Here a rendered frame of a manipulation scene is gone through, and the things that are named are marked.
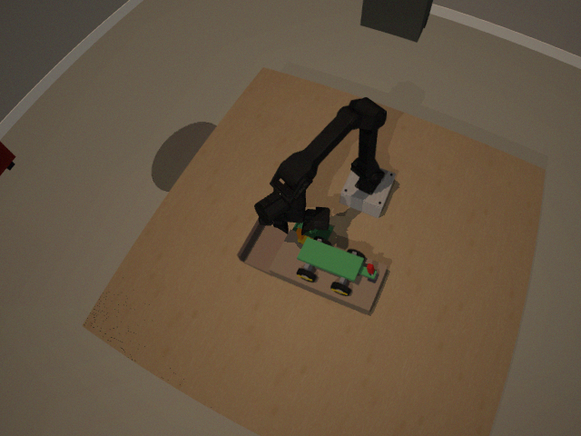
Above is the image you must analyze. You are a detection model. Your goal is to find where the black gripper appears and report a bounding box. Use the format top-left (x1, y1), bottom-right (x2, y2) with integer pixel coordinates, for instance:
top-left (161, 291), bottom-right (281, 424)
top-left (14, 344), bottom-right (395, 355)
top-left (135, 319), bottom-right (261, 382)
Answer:
top-left (259, 201), bottom-right (330, 235)

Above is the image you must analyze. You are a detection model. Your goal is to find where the green tray floor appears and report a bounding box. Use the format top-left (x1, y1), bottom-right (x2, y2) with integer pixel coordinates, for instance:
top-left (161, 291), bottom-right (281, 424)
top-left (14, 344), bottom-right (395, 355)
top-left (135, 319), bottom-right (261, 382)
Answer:
top-left (294, 222), bottom-right (331, 239)

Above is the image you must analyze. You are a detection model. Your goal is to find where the tan wooden ramp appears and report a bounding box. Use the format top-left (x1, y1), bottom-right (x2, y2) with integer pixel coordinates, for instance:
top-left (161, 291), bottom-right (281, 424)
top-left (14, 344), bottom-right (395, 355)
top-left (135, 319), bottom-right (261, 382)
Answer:
top-left (238, 218), bottom-right (388, 315)

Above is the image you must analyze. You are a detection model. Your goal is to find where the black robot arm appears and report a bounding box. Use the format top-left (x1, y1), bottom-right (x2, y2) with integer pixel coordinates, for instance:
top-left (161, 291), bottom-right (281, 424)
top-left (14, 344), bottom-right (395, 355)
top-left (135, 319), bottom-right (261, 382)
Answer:
top-left (254, 97), bottom-right (387, 224)

